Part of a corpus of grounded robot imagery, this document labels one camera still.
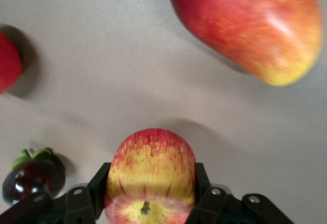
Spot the brown table mat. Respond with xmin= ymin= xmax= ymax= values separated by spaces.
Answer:
xmin=0 ymin=0 xmax=327 ymax=224

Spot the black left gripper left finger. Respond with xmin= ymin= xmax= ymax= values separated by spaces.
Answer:
xmin=0 ymin=162 xmax=112 ymax=224

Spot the red yellow striped apple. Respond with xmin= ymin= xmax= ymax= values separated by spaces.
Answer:
xmin=104 ymin=128 xmax=197 ymax=224

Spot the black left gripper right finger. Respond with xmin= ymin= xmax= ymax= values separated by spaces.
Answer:
xmin=186 ymin=162 xmax=294 ymax=224

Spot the red yellow mango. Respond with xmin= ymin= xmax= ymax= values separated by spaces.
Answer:
xmin=167 ymin=0 xmax=323 ymax=87

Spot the red pomegranate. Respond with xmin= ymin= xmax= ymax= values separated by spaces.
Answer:
xmin=0 ymin=31 xmax=22 ymax=96

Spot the dark purple mangosteen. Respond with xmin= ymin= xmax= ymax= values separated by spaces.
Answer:
xmin=2 ymin=147 xmax=66 ymax=206

